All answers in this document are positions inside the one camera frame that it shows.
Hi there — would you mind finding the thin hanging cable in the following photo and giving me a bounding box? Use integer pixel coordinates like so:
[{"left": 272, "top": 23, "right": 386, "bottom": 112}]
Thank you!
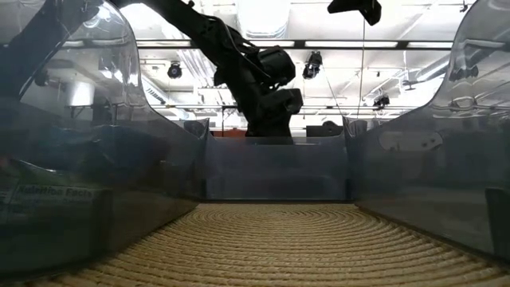
[{"left": 356, "top": 23, "right": 367, "bottom": 117}]

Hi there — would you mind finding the black monitor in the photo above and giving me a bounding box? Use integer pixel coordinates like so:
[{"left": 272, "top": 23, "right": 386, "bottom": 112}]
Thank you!
[{"left": 305, "top": 125, "right": 344, "bottom": 138}]

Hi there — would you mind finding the round woven straw placemat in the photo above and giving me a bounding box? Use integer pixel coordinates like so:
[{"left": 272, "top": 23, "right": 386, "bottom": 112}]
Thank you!
[{"left": 23, "top": 202, "right": 510, "bottom": 287}]

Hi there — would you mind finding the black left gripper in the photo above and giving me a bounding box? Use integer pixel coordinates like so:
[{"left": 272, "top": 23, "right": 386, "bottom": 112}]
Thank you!
[{"left": 245, "top": 89, "right": 294, "bottom": 139}]

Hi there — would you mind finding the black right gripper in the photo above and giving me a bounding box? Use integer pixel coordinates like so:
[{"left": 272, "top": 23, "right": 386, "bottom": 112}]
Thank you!
[{"left": 327, "top": 0, "right": 383, "bottom": 26}]

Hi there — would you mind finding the orange partition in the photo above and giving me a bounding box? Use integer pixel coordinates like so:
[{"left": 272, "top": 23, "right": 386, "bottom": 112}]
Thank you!
[{"left": 210, "top": 128, "right": 248, "bottom": 139}]

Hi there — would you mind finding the silver ventilation duct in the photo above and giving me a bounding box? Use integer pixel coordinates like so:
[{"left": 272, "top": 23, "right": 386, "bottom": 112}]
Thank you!
[{"left": 237, "top": 0, "right": 292, "bottom": 43}]

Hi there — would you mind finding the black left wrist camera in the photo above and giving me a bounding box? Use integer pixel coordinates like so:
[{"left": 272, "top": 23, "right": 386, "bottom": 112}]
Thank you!
[{"left": 277, "top": 88, "right": 304, "bottom": 116}]

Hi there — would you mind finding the black metal gantry frame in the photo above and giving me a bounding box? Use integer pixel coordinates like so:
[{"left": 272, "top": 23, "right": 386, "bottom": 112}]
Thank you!
[{"left": 221, "top": 104, "right": 250, "bottom": 137}]

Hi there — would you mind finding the clear grey plastic tray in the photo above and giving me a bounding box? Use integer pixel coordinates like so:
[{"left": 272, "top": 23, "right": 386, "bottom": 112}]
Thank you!
[
  {"left": 0, "top": 0, "right": 210, "bottom": 280},
  {"left": 203, "top": 128, "right": 350, "bottom": 202},
  {"left": 343, "top": 0, "right": 510, "bottom": 265}
]

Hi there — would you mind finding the long ceiling light strip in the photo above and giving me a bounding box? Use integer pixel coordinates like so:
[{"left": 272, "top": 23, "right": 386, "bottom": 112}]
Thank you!
[{"left": 135, "top": 38, "right": 455, "bottom": 51}]

